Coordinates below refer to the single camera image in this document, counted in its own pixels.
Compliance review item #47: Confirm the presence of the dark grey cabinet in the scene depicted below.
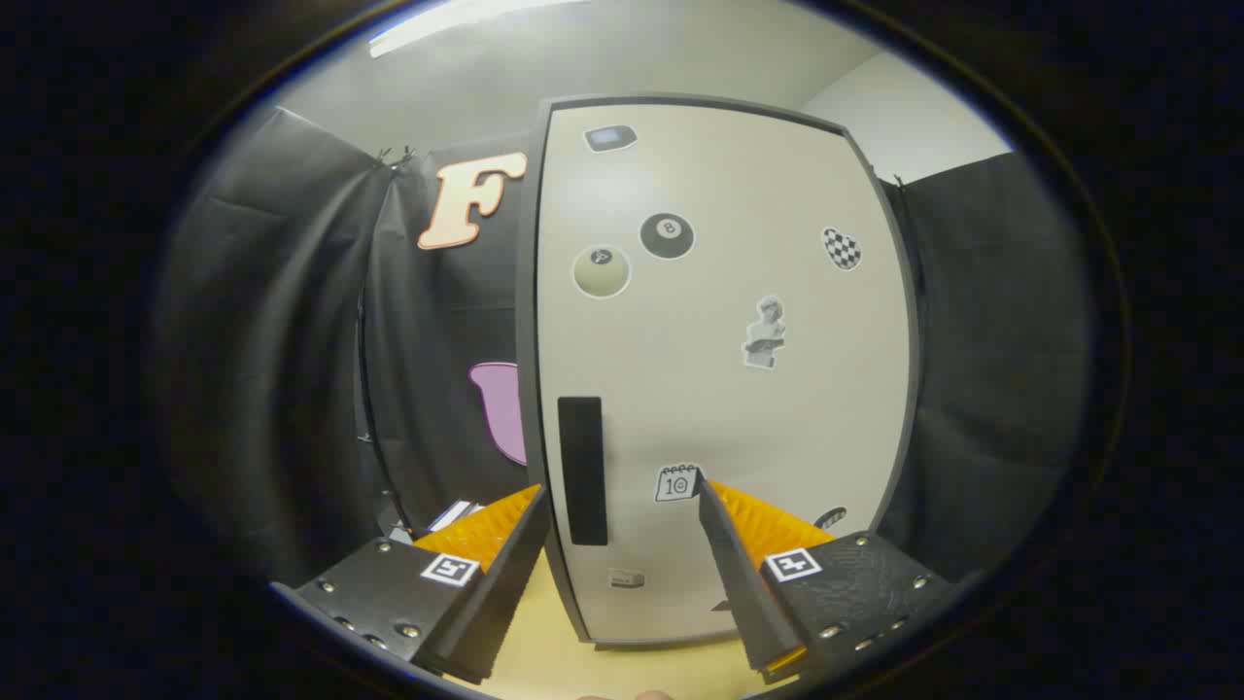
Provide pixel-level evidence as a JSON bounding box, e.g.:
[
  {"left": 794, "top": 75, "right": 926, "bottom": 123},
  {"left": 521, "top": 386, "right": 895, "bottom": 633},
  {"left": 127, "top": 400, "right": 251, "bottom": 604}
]
[{"left": 515, "top": 92, "right": 924, "bottom": 648}]

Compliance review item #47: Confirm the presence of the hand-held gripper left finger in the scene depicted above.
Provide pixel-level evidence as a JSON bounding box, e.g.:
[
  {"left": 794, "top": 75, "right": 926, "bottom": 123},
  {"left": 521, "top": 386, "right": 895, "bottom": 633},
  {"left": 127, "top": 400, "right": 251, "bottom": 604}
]
[{"left": 272, "top": 483, "right": 553, "bottom": 684}]

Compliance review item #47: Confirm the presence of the ceiling light strip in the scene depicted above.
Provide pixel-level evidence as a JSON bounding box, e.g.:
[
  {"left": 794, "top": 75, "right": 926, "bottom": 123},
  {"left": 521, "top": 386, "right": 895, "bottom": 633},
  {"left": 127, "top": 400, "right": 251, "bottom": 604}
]
[{"left": 367, "top": 0, "right": 584, "bottom": 57}]

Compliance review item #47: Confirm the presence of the black door handle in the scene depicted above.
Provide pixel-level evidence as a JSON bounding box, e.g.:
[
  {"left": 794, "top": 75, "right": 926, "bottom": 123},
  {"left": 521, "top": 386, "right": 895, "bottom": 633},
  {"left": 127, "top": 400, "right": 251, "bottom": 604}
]
[{"left": 557, "top": 396, "right": 609, "bottom": 546}]

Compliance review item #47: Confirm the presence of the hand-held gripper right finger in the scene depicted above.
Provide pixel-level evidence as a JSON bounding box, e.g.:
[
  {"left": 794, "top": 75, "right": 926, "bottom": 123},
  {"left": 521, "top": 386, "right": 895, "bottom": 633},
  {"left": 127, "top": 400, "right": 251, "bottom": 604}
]
[{"left": 696, "top": 474, "right": 963, "bottom": 686}]

